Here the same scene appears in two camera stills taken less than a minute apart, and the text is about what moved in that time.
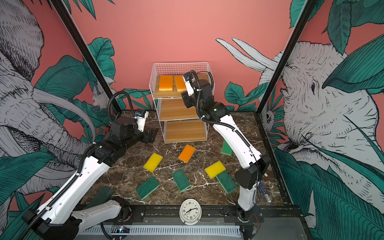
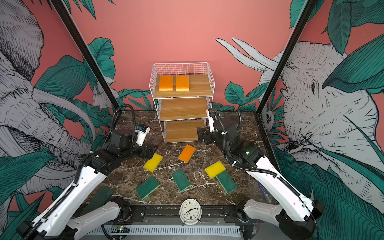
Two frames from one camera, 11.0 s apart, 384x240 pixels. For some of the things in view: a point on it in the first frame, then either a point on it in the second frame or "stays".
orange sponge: x=180 y=83 stays
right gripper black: x=188 y=100 → x=201 y=136
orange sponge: x=166 y=83 stays
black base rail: x=210 y=214 stays
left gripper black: x=149 y=136 → x=151 y=151
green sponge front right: x=226 y=181 stays
